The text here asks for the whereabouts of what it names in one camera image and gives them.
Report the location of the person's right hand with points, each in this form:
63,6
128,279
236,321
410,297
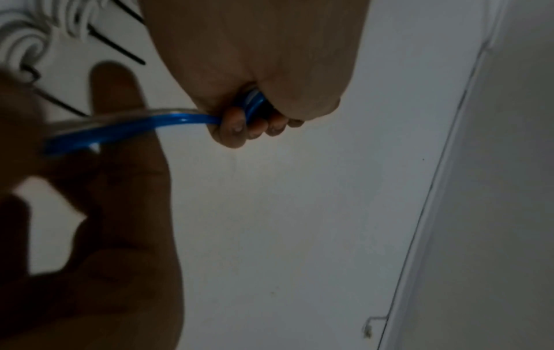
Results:
130,290

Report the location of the person's left hand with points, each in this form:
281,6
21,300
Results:
259,44

